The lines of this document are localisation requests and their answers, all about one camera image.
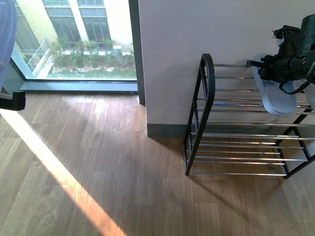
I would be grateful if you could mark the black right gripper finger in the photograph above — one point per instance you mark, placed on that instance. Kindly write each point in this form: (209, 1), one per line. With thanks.
(251, 63)

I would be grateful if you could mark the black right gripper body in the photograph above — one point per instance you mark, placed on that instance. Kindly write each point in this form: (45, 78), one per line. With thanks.
(286, 65)

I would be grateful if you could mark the light blue slide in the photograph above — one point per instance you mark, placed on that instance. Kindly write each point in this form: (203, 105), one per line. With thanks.
(275, 101)

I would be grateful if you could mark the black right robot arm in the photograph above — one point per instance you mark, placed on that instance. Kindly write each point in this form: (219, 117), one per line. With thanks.
(306, 46)

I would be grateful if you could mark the black metal shoe rack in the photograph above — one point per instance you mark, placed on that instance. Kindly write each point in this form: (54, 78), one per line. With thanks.
(229, 132)

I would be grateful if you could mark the blue grey robot part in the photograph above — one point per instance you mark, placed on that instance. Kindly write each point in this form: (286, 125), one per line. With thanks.
(8, 25)

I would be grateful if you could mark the black window frame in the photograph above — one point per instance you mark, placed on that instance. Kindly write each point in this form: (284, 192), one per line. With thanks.
(94, 87)

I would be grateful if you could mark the black bracket at edge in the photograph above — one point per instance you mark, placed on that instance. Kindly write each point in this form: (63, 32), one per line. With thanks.
(14, 102)

